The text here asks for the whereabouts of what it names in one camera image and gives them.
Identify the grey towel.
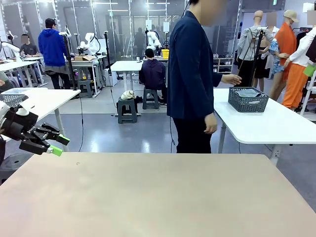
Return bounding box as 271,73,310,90
234,88,267,99

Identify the white metal rack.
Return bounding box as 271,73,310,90
300,71,316,121

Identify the seated person dark jacket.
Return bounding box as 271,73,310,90
139,48,168,104

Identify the white standing desk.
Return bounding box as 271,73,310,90
110,60,170,117

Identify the mannequin in orange jacket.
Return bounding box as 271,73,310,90
269,9,298,100

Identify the open cardboard box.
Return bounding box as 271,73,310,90
75,54,96,62

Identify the white work table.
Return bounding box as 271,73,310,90
0,87,81,152

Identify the seated person grey shirt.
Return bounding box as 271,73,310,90
19,34,40,58

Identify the person in dark green top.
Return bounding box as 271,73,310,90
0,71,15,94

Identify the white side table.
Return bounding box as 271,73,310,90
212,87,316,165

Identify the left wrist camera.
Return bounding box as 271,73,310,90
16,95,37,117

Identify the left forearm navy sleeve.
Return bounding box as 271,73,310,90
212,74,224,87

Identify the mannequin in grey shirt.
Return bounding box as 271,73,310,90
236,10,275,88

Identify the white shoe shelf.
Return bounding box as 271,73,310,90
212,57,235,75

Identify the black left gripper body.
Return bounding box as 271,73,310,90
0,108,40,142

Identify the white cabinet box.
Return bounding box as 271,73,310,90
103,68,118,87

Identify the mannequin in black dress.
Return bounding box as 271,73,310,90
253,21,270,94

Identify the mannequin in white shirt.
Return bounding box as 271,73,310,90
282,3,316,109

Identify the person's right hand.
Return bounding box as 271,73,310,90
204,113,218,135

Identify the long white desk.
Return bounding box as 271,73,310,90
0,60,45,87

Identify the dark grey plastic basket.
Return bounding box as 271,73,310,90
228,86,270,114
0,93,29,109

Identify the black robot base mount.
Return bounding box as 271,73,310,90
0,153,33,186

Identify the beige cloth bundle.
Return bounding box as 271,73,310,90
121,90,136,101

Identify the black clothes rack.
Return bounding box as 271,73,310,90
292,26,313,49

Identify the person in navy jacket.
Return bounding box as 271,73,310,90
166,0,228,154

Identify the clear plastic tray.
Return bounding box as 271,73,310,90
1,87,48,96

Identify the black tripod white camera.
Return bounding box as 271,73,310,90
237,26,269,89

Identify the grey robot workbench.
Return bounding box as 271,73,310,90
71,55,105,96

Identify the right forearm navy sleeve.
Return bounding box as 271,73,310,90
201,93,215,117

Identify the grey plastic stool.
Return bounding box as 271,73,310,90
117,97,138,124
78,79,94,98
142,87,160,110

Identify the person in blue hoodie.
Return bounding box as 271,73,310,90
38,17,72,90

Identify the person's left hand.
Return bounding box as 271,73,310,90
221,75,243,86

